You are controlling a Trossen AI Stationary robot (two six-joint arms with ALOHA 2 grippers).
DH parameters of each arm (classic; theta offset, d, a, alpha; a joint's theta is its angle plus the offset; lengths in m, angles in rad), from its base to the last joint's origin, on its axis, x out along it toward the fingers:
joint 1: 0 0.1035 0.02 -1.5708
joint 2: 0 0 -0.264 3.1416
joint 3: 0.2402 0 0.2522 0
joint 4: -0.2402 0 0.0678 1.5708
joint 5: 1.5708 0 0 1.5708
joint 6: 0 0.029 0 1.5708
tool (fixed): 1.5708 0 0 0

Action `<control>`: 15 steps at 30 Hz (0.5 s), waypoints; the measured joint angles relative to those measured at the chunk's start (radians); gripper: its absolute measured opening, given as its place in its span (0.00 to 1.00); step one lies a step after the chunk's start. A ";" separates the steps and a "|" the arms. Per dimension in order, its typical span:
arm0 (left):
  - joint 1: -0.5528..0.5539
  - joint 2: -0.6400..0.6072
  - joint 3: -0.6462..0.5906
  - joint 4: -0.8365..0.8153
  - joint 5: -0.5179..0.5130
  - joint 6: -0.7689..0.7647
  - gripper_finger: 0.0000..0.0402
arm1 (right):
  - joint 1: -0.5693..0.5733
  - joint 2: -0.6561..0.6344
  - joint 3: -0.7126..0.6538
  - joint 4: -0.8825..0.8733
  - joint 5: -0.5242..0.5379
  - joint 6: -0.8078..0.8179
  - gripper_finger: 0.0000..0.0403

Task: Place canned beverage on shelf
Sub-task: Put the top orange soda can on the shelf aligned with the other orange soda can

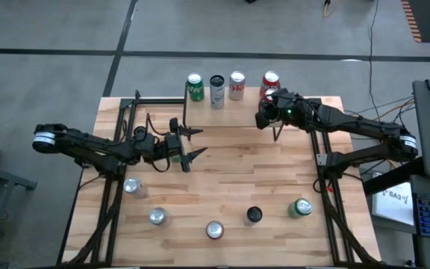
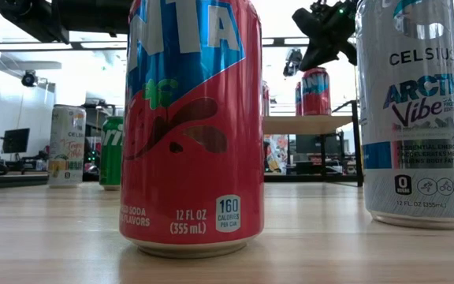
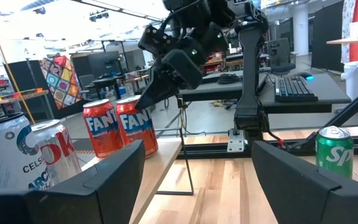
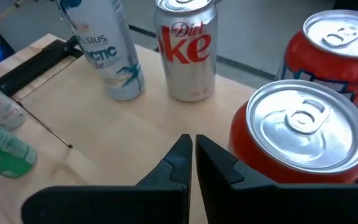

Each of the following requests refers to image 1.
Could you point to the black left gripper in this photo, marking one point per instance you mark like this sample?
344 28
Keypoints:
172 147

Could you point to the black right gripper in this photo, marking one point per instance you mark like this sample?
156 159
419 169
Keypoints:
291 112

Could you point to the red Fanta can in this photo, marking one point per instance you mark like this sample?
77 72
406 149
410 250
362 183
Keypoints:
215 229
269 92
271 78

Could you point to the slim Celsius can black lid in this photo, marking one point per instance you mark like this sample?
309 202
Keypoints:
217 95

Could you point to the silver Diet Coke can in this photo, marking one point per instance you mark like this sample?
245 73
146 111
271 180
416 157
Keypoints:
236 87

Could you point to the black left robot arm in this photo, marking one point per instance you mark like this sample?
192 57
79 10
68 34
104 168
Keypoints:
95 145

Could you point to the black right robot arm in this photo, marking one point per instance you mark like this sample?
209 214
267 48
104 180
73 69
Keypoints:
353 123

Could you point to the silver beverage can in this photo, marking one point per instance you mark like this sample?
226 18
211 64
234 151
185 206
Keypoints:
131 185
158 216

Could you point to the white Celsius Tropical Vibe can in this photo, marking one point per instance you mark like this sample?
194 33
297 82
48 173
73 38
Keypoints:
139 131

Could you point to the silver Celsius Arctic Vibe can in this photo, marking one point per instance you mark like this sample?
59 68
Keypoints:
254 213

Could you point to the black desk support beam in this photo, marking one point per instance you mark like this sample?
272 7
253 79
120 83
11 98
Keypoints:
390 178

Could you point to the white paper sign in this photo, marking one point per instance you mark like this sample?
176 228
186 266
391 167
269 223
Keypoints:
394 203

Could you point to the grey side table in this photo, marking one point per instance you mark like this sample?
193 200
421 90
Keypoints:
2 175

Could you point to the black aluminium table frame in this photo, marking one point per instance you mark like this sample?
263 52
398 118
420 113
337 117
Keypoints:
159 101

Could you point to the wooden shelf black metal frame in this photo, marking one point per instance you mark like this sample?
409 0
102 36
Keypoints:
233 114

